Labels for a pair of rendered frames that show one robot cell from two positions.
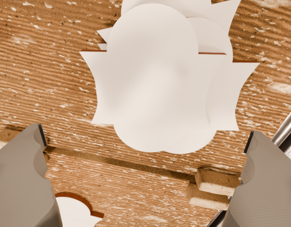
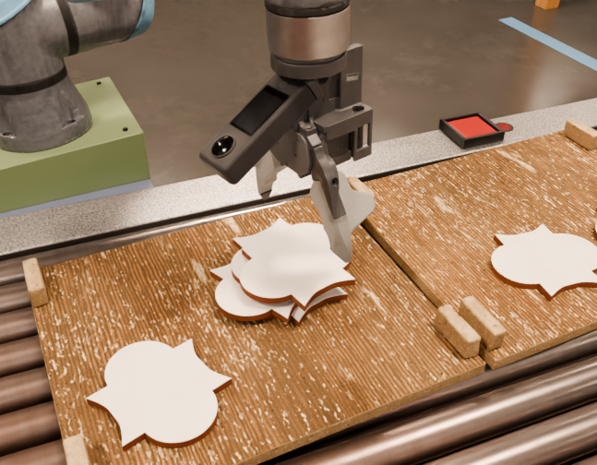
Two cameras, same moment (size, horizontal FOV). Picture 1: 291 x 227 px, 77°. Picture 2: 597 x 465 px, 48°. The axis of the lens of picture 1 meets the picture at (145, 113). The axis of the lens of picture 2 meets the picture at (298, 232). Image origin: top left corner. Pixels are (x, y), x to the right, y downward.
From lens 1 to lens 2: 0.64 m
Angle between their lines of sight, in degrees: 42
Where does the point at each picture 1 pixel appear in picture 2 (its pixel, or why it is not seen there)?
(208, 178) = not seen: hidden behind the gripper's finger
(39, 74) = (366, 352)
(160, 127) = (316, 245)
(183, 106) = (289, 244)
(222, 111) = (274, 232)
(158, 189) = (399, 225)
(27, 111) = (420, 348)
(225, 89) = (260, 240)
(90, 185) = (462, 268)
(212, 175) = not seen: hidden behind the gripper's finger
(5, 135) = (459, 342)
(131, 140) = not seen: hidden behind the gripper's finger
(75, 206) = (506, 260)
